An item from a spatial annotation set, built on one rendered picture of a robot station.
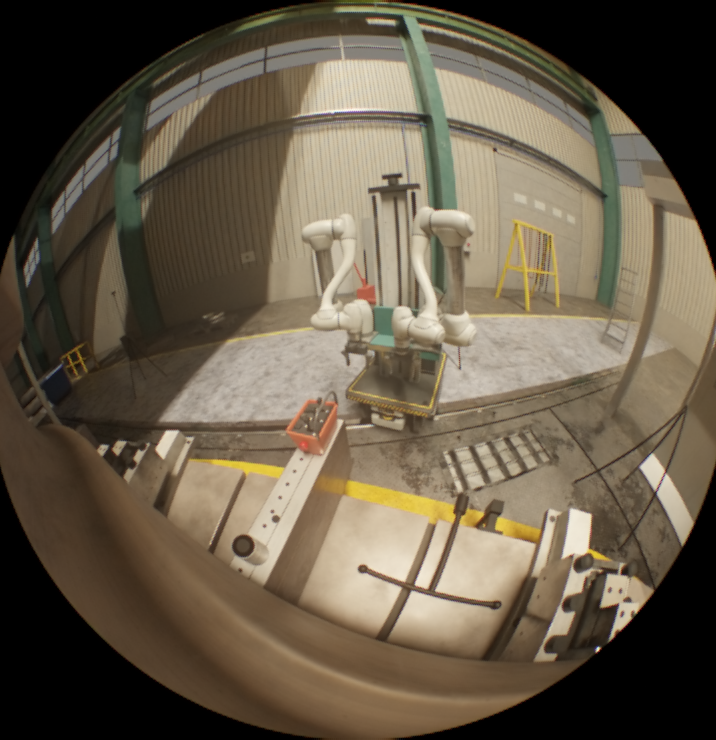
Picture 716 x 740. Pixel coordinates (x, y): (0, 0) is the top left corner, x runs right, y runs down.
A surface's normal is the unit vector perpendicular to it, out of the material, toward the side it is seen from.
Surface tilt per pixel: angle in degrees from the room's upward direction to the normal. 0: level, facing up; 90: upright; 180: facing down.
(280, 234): 90
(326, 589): 0
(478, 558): 0
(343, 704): 11
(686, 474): 90
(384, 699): 4
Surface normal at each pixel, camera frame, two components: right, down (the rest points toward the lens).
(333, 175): 0.06, 0.52
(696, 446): -1.00, 0.10
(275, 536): -0.08, -0.84
